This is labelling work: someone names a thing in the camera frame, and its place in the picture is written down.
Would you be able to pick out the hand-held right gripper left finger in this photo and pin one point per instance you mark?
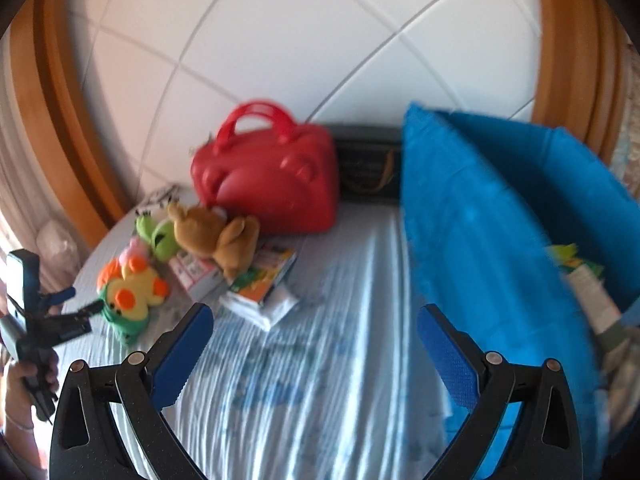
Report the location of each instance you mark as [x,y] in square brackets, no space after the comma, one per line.
[182,355]

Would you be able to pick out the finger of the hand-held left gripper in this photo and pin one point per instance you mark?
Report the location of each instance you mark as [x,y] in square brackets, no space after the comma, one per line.
[87,310]
[62,295]

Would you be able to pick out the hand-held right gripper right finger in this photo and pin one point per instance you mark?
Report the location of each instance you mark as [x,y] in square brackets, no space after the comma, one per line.
[446,355]

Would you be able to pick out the green and orange medicine box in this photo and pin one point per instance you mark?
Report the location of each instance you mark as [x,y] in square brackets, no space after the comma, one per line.
[265,272]

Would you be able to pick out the blue storage bin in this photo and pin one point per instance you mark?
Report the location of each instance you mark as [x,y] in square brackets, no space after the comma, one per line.
[475,210]

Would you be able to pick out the person's left forearm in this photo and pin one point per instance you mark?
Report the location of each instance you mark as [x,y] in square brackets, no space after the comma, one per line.
[20,447]

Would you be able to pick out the person's left hand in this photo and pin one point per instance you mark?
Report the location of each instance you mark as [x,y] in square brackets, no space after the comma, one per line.
[17,385]

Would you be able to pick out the yellow and orange plush toy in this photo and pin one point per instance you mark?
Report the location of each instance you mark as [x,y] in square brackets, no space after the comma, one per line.
[132,295]

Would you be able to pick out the clear plastic bag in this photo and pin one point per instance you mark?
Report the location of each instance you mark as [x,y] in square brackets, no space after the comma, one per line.
[55,247]

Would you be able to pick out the small pink plush toy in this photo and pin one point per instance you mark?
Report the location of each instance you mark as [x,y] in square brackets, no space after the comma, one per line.
[136,249]

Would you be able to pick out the white and pink medicine box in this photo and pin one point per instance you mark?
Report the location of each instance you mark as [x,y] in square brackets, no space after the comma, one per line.
[195,272]

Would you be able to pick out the white flat packet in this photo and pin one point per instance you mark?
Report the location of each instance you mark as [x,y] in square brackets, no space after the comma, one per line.
[265,312]

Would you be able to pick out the light blue striped tablecloth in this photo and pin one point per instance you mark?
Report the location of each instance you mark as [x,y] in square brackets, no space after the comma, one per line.
[325,360]

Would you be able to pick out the brown teddy bear plush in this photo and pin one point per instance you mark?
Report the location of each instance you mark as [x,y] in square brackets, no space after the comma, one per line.
[210,235]

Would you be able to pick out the black and white printed item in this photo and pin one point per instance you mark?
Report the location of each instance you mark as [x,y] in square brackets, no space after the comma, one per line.
[160,197]

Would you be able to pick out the green and yellow box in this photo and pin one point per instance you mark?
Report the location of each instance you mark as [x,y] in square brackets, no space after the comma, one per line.
[572,257]

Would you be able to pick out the red plastic handbag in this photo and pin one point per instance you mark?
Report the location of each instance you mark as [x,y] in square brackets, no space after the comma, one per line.
[270,180]

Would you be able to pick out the black box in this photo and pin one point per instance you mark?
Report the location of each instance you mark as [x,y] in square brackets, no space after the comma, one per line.
[365,160]

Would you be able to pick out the wooden door frame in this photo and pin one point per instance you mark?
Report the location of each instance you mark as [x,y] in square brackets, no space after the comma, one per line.
[65,110]
[575,60]

